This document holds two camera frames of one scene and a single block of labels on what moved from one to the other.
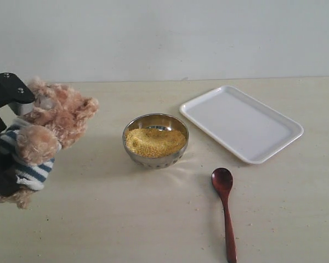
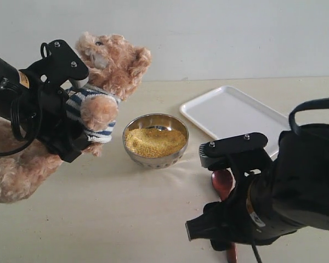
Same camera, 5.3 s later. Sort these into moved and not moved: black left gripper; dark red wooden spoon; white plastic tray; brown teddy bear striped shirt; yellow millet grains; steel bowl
Moved: brown teddy bear striped shirt; black left gripper
Not moved: steel bowl; yellow millet grains; dark red wooden spoon; white plastic tray
